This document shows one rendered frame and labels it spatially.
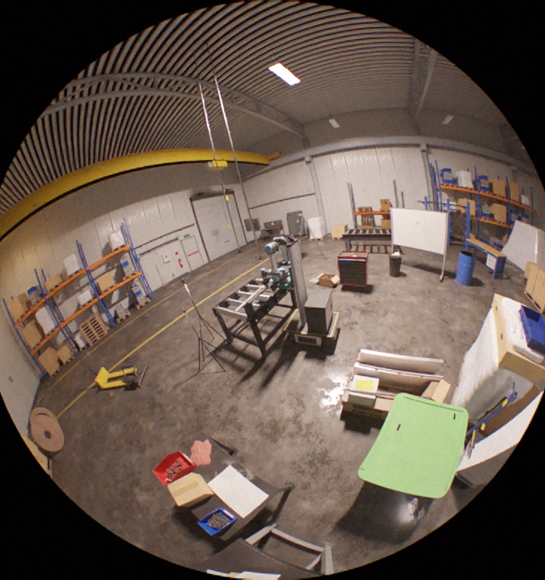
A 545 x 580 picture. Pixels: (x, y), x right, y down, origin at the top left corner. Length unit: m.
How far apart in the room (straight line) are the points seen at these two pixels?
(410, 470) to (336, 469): 1.00
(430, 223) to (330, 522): 6.26
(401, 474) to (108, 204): 12.41
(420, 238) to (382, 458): 5.42
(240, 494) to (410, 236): 6.35
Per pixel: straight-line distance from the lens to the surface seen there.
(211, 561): 1.75
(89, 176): 8.03
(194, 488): 1.67
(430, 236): 5.78
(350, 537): 2.47
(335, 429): 2.38
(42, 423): 5.94
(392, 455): 1.51
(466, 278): 6.07
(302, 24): 7.43
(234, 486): 1.66
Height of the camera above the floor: 2.29
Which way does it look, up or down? 26 degrees down
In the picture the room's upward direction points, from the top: 14 degrees counter-clockwise
